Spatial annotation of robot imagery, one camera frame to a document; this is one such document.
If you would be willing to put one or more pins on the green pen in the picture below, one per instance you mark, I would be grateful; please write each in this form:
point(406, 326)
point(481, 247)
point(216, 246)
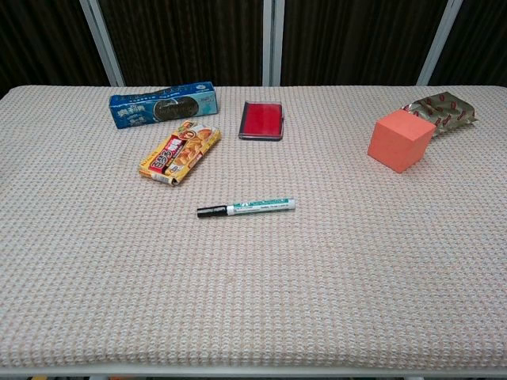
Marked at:
point(261, 206)

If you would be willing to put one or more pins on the black marker cap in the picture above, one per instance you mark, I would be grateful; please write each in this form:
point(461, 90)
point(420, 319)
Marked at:
point(212, 211)

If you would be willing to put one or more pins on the red and black case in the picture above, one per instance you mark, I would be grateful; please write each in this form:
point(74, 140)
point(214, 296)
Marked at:
point(262, 120)

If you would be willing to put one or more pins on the yellow curry roux box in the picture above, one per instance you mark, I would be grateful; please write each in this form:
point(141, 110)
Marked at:
point(186, 152)

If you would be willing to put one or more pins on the beige woven tablecloth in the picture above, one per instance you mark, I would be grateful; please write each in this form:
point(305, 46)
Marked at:
point(253, 277)

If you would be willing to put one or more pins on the blue Oreo cookie box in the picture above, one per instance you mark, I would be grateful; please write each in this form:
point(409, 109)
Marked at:
point(134, 112)

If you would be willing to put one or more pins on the orange foam cube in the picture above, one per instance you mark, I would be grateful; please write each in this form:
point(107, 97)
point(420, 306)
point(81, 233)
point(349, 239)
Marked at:
point(392, 146)

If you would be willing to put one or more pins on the dark brown partition panel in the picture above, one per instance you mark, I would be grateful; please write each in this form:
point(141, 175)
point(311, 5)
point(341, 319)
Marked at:
point(352, 39)
point(479, 39)
point(43, 39)
point(186, 39)

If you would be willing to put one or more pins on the gold red patterned package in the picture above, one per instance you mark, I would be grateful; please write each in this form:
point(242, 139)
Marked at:
point(451, 111)

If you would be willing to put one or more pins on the white partition frame post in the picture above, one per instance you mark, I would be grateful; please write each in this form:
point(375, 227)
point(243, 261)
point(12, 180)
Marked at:
point(437, 43)
point(272, 39)
point(104, 43)

